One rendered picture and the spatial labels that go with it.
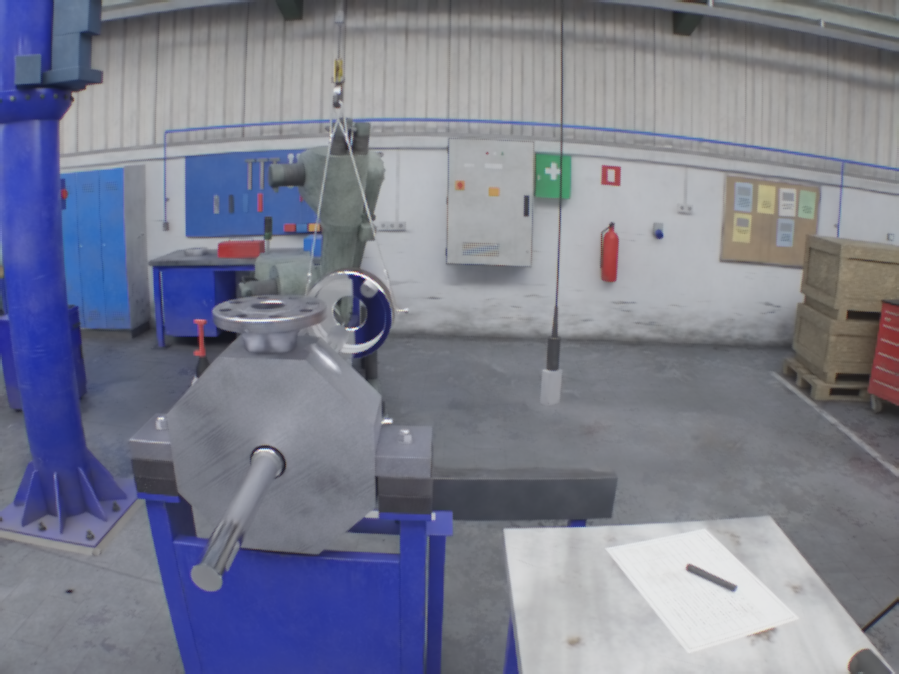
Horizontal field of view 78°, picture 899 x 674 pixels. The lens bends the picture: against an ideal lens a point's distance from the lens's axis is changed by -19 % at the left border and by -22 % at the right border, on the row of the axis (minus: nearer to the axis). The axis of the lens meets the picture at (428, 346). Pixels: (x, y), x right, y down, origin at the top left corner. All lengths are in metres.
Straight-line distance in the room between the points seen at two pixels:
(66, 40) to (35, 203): 0.76
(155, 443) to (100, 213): 5.60
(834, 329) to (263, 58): 5.93
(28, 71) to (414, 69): 4.42
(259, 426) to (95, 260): 5.79
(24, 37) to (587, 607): 3.10
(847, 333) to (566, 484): 4.33
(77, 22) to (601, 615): 3.03
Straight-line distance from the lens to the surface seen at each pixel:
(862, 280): 6.00
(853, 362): 6.12
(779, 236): 7.42
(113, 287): 7.11
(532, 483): 1.95
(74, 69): 3.14
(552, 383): 2.39
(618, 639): 1.36
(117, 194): 6.97
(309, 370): 1.43
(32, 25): 3.32
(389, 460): 1.49
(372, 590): 1.70
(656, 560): 1.62
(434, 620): 2.23
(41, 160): 3.25
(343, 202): 3.22
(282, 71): 6.93
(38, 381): 3.38
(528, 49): 6.74
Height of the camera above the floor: 1.73
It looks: 16 degrees down
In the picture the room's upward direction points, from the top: 1 degrees clockwise
